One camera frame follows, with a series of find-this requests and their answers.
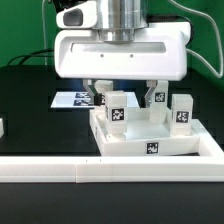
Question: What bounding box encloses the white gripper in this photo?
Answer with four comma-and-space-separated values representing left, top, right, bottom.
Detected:
54, 0, 192, 108

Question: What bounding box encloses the white marker plate with tags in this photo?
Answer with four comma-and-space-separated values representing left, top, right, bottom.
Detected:
51, 91, 139, 109

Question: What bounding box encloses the white block at left edge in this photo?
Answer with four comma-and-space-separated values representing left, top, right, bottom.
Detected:
0, 118, 4, 139

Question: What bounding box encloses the black cable bundle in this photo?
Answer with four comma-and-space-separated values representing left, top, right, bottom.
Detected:
7, 49, 56, 67

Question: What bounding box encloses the white thin cable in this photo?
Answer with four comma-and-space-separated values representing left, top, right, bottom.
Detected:
41, 0, 49, 66

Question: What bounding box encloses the white L-shaped obstacle fence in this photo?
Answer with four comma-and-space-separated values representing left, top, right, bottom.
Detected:
0, 120, 224, 183

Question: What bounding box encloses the white square table top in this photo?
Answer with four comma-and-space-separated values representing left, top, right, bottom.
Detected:
89, 108, 200, 156

